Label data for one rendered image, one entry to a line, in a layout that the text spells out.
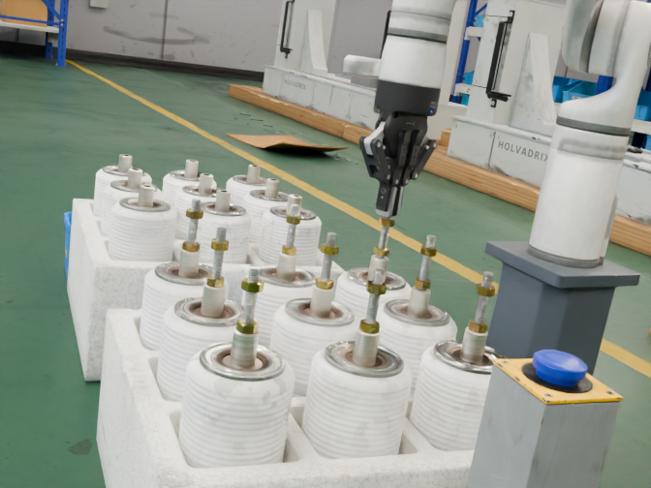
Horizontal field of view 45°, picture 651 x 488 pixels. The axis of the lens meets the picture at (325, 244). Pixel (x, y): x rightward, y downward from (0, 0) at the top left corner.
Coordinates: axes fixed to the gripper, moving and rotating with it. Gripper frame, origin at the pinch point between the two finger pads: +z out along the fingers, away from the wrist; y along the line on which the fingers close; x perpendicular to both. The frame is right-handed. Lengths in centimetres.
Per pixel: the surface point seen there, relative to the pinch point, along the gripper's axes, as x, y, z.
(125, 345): 10.8, -28.9, 17.6
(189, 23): 524, 380, -13
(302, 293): 1.3, -11.9, 10.9
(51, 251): 93, 10, 35
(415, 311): -10.6, -6.2, 9.9
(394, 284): -2.7, 0.3, 10.1
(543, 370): -34.0, -24.0, 3.5
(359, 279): 0.5, -2.7, 10.1
